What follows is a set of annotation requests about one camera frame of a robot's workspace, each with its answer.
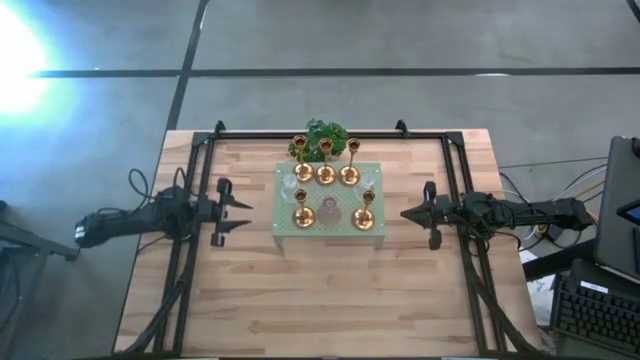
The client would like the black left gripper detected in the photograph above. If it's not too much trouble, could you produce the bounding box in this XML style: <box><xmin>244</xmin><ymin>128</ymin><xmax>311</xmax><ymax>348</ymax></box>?
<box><xmin>192</xmin><ymin>178</ymin><xmax>254</xmax><ymax>247</ymax></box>

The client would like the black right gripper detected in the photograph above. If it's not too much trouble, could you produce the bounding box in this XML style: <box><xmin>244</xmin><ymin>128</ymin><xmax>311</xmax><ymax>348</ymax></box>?
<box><xmin>400</xmin><ymin>180</ymin><xmax>476</xmax><ymax>251</ymax></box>

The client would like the brass candlestick holder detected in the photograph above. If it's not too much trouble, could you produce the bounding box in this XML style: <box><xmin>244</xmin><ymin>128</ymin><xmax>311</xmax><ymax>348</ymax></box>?
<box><xmin>350</xmin><ymin>189</ymin><xmax>377</xmax><ymax>232</ymax></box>
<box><xmin>291</xmin><ymin>188</ymin><xmax>317</xmax><ymax>230</ymax></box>
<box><xmin>292</xmin><ymin>133</ymin><xmax>315</xmax><ymax>184</ymax></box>
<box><xmin>338</xmin><ymin>137</ymin><xmax>362</xmax><ymax>187</ymax></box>
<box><xmin>314</xmin><ymin>137</ymin><xmax>338</xmax><ymax>187</ymax></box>

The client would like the clear glass vase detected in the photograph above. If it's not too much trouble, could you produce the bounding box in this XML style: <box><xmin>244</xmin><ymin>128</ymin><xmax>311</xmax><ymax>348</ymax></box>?
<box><xmin>357</xmin><ymin>170</ymin><xmax>380</xmax><ymax>194</ymax></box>
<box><xmin>278</xmin><ymin>172</ymin><xmax>301</xmax><ymax>204</ymax></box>

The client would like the pink glass vase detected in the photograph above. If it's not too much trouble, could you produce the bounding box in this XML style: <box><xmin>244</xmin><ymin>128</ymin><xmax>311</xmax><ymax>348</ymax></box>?
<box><xmin>316</xmin><ymin>196</ymin><xmax>343</xmax><ymax>227</ymax></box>

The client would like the green perforated metal shelf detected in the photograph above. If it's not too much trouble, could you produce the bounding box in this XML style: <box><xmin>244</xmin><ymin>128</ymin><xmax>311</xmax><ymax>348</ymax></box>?
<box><xmin>272</xmin><ymin>162</ymin><xmax>387</xmax><ymax>254</ymax></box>

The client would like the green potted plant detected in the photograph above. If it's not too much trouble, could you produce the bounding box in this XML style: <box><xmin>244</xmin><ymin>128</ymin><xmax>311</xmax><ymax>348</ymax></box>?
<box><xmin>288</xmin><ymin>118</ymin><xmax>350</xmax><ymax>164</ymax></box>

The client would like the black desk bar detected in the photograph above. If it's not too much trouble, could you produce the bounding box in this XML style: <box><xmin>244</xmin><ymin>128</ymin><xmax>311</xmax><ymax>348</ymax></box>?
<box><xmin>522</xmin><ymin>239</ymin><xmax>596</xmax><ymax>282</ymax></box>

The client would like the white paper sheet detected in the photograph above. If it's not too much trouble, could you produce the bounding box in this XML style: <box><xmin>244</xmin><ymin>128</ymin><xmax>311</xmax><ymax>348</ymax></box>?
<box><xmin>519</xmin><ymin>247</ymin><xmax>556</xmax><ymax>326</ymax></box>

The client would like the grey laptop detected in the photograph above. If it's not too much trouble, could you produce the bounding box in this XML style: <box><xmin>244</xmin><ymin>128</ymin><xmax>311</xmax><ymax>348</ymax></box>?
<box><xmin>593</xmin><ymin>135</ymin><xmax>640</xmax><ymax>284</ymax></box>

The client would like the black metal stand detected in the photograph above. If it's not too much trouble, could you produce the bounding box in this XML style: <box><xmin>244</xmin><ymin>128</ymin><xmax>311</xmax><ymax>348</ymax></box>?
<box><xmin>0</xmin><ymin>199</ymin><xmax>82</xmax><ymax>351</ymax></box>

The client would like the black computer keyboard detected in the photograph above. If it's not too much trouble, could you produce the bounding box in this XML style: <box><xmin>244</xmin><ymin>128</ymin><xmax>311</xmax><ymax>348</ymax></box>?
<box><xmin>549</xmin><ymin>272</ymin><xmax>640</xmax><ymax>357</ymax></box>

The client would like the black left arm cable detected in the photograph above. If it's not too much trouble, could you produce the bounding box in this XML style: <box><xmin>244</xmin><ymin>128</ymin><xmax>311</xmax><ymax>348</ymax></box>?
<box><xmin>128</xmin><ymin>168</ymin><xmax>151</xmax><ymax>201</ymax></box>
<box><xmin>172</xmin><ymin>166</ymin><xmax>194</xmax><ymax>194</ymax></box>

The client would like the black aluminium table frame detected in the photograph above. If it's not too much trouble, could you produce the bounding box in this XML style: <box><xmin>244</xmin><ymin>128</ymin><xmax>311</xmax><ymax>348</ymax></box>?
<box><xmin>117</xmin><ymin>128</ymin><xmax>539</xmax><ymax>357</ymax></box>

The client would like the yellow cable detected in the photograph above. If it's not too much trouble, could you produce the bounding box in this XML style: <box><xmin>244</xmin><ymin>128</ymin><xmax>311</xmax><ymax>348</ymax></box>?
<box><xmin>529</xmin><ymin>179</ymin><xmax>607</xmax><ymax>239</ymax></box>

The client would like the grey cable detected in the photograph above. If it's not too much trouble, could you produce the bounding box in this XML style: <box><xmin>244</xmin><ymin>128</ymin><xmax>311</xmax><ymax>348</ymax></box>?
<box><xmin>499</xmin><ymin>155</ymin><xmax>609</xmax><ymax>171</ymax></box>

